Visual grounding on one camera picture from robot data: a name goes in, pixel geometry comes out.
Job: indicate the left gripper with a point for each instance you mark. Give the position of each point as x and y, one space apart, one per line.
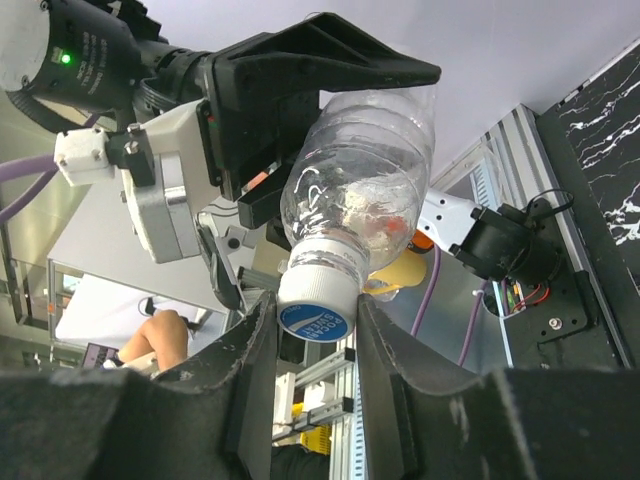
264 95

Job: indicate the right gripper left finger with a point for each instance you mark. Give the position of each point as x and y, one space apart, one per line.
208 418

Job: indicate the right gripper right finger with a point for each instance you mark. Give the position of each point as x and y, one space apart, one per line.
428 418

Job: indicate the clear plastic bottle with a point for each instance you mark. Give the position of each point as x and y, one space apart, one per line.
362 174

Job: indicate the white bottle cap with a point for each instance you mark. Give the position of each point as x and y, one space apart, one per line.
317 303

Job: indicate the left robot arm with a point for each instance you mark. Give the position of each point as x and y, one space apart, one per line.
101 56

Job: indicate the yellow cup outside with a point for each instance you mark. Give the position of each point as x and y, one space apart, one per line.
408 270

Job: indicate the orange cup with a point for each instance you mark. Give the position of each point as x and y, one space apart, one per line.
420 243

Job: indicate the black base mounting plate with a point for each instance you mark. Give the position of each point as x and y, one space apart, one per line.
574 325

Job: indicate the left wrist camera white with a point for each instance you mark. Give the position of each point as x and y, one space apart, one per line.
164 172

